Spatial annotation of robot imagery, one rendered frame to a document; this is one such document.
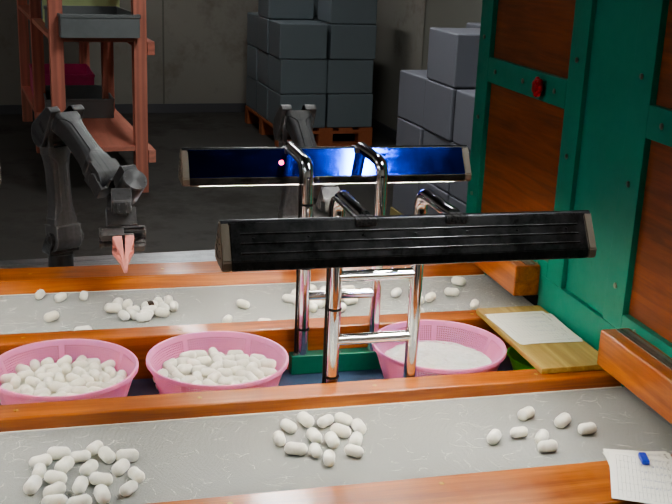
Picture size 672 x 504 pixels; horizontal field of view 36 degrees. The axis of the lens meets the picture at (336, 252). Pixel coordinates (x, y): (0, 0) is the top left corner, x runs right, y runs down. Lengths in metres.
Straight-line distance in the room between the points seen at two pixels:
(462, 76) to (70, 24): 2.37
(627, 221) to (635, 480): 0.54
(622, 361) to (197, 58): 7.76
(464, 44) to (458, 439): 3.30
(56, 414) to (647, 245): 1.08
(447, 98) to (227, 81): 4.75
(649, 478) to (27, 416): 0.99
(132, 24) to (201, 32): 3.21
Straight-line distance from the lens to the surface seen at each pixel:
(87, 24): 6.13
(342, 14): 7.90
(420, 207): 1.80
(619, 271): 2.00
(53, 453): 1.66
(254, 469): 1.62
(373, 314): 2.10
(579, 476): 1.62
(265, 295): 2.36
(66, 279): 2.41
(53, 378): 1.96
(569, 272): 2.20
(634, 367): 1.86
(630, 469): 1.66
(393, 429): 1.75
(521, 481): 1.59
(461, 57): 4.85
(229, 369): 1.95
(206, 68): 9.39
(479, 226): 1.66
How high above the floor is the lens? 1.52
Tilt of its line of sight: 17 degrees down
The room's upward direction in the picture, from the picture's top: 2 degrees clockwise
